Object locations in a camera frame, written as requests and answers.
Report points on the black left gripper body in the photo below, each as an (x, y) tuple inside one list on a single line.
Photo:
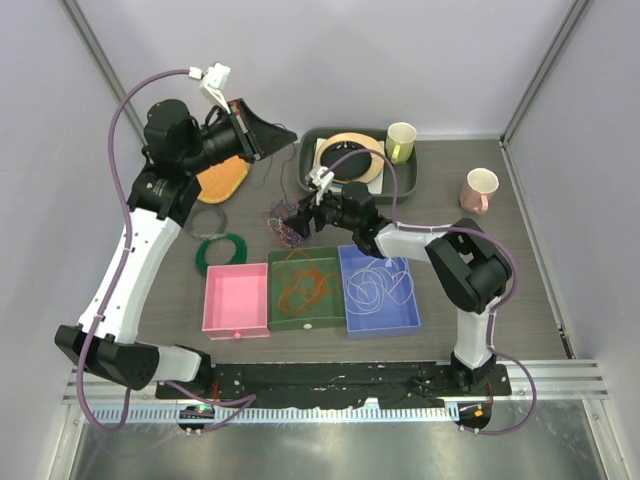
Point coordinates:
[(229, 144)]

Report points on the pink mug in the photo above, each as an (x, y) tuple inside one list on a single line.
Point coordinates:
[(479, 187)]

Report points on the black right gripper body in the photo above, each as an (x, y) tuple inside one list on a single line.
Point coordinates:
[(329, 211)]

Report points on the yellow mug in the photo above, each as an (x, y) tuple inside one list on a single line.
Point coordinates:
[(400, 140)]

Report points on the green box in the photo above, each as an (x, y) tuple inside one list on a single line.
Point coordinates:
[(305, 289)]

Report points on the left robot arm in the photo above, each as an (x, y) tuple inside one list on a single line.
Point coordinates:
[(104, 340)]

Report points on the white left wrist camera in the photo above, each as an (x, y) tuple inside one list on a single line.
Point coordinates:
[(212, 81)]

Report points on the wooden cutting board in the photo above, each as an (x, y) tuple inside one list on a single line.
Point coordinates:
[(218, 183)]

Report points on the blue box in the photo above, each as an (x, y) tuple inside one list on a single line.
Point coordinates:
[(379, 295)]

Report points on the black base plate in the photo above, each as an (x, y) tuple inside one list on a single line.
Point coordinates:
[(342, 385)]

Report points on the aluminium corner post right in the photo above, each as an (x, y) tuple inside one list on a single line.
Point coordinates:
[(570, 23)]

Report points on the dark green tray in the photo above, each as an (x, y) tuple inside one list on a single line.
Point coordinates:
[(407, 173)]

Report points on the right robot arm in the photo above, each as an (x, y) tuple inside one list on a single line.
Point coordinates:
[(470, 267)]

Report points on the white square plate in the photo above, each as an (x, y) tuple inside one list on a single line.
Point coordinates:
[(373, 187)]

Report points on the aluminium front rail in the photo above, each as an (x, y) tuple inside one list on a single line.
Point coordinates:
[(554, 380)]

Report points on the black and tan plate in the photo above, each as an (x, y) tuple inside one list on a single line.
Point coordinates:
[(362, 167)]

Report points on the aluminium corner post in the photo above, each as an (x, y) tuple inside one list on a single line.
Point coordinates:
[(570, 23), (91, 43)]

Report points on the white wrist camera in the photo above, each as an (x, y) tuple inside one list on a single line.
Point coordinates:
[(319, 180), (212, 81)]

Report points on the aluminium corner post left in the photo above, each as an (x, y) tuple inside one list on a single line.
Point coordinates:
[(91, 43)]

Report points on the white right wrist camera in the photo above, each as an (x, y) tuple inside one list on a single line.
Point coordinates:
[(319, 180)]

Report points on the pink box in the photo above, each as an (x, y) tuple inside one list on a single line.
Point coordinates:
[(235, 305)]

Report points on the white slotted cable duct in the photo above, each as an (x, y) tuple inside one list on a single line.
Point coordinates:
[(370, 412)]

